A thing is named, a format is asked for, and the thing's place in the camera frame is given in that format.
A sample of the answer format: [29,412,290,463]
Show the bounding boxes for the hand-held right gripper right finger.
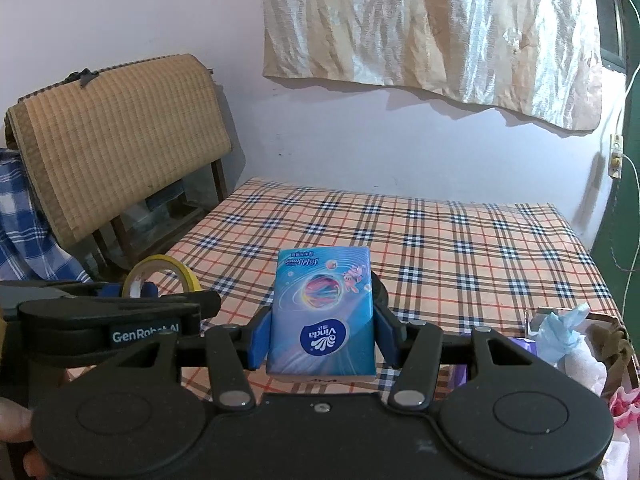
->
[374,305,538,408]

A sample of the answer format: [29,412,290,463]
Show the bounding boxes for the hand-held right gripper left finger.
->
[107,307,273,409]

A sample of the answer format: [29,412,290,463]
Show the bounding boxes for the yellow tape roll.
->
[122,255,202,301]

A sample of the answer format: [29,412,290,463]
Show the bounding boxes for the blue tissue packet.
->
[265,246,378,378]

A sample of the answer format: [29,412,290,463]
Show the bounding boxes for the blue face mask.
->
[535,304,591,363]

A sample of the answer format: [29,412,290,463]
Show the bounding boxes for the white towel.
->
[562,342,613,398]

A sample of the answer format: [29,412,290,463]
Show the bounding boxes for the olive green cloth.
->
[585,325,640,401]

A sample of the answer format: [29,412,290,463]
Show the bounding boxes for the pink knitted socks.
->
[607,385,640,433]

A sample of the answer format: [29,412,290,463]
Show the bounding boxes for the person's left hand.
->
[0,396,46,480]

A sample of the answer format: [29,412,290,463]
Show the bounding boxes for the blue checkered cloth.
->
[0,149,93,286]

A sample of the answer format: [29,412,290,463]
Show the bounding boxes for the wooden chair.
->
[85,157,231,281]

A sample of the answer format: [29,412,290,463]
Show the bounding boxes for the purple packet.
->
[447,337,538,391]

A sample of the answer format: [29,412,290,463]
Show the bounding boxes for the green door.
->
[590,0,640,321]

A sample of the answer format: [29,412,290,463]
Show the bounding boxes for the wall socket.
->
[607,134,623,179]

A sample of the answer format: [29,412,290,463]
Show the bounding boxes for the golden wall cloth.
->
[261,0,603,133]

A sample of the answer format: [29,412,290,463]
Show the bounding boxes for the white cable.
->
[597,0,640,321]

